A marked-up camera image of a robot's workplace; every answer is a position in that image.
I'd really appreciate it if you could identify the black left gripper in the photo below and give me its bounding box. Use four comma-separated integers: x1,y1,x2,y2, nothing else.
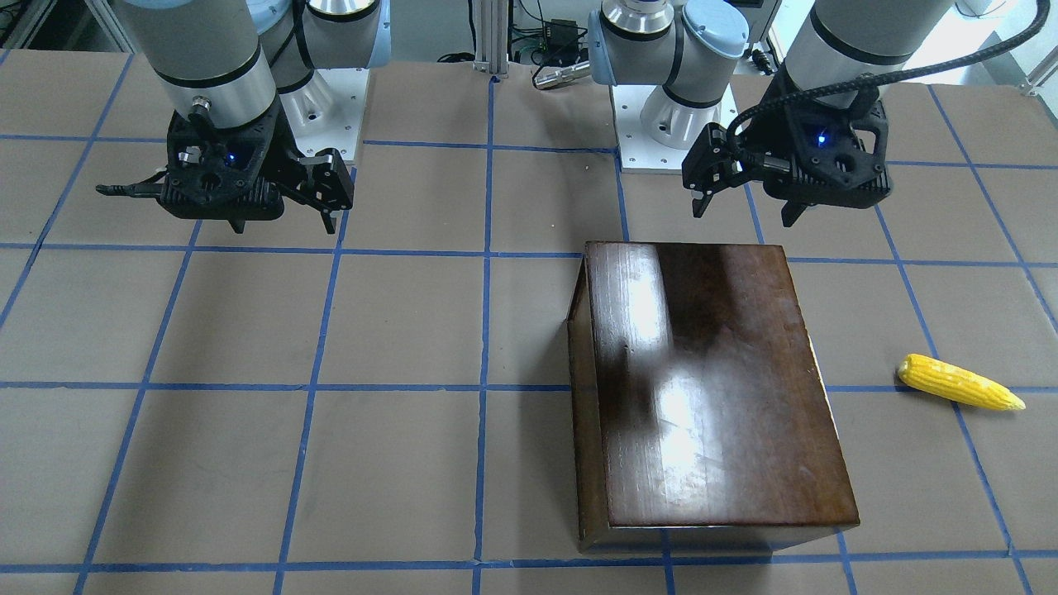
681,89,892,227

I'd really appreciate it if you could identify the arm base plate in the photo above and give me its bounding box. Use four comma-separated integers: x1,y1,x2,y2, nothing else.
280,69,371,166
612,84,736,174

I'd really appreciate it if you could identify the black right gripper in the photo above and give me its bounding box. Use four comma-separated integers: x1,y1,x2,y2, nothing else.
96,107,355,235

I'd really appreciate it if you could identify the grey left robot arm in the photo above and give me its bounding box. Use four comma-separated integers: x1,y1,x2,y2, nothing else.
587,1,950,226

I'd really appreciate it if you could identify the dark wooden drawer cabinet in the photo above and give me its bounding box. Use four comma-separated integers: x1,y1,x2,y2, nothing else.
566,241,860,554

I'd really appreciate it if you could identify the aluminium frame post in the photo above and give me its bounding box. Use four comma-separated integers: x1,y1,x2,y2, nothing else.
471,1,511,79

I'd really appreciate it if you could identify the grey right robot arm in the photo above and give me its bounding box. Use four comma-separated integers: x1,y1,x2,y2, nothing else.
96,1,393,234

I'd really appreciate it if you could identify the black braided cable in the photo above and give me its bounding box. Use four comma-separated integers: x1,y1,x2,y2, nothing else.
726,0,1041,154

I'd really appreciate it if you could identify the yellow corn cob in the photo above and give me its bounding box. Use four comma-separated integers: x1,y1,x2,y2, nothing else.
896,354,1027,411

